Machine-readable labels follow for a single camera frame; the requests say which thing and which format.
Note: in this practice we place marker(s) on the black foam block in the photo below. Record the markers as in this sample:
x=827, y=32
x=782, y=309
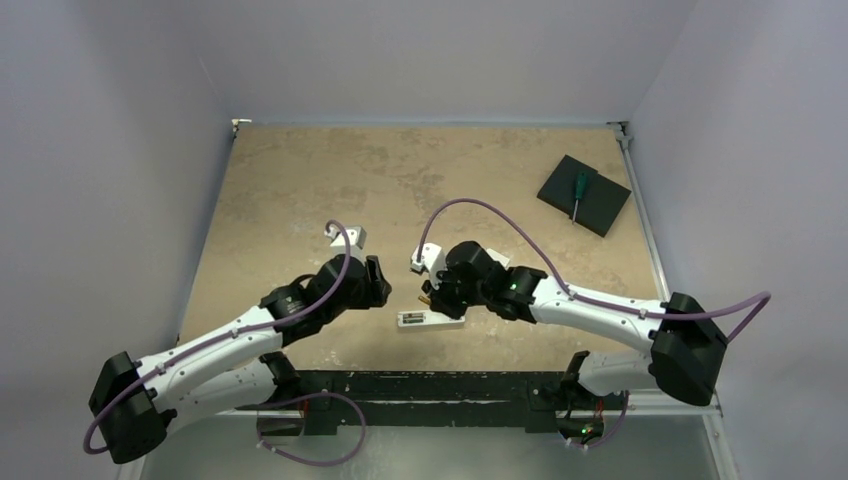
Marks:
x=587, y=197

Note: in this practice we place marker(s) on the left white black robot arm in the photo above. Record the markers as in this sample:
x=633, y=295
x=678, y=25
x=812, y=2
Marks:
x=136, y=404

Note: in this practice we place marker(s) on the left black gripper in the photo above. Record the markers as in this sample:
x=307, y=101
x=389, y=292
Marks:
x=374, y=285

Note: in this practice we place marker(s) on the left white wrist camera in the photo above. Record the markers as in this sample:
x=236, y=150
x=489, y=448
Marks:
x=352, y=236

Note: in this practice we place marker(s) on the green handled screwdriver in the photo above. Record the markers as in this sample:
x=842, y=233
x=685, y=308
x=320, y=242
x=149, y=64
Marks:
x=582, y=180

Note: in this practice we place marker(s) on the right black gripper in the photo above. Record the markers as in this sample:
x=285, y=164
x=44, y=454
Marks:
x=440, y=296

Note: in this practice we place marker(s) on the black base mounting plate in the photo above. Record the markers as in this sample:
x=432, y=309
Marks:
x=534, y=402

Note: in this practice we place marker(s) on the white battery cover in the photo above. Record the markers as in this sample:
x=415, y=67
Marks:
x=499, y=257

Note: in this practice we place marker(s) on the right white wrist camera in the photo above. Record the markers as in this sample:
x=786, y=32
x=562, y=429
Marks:
x=427, y=258

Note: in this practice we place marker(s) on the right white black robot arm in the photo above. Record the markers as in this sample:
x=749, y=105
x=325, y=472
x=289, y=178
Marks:
x=665, y=350

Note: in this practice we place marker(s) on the white remote control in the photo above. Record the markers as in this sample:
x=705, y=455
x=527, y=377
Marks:
x=427, y=319

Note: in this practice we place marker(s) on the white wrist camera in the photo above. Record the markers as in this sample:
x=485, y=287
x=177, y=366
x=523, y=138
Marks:
x=352, y=236
x=427, y=258

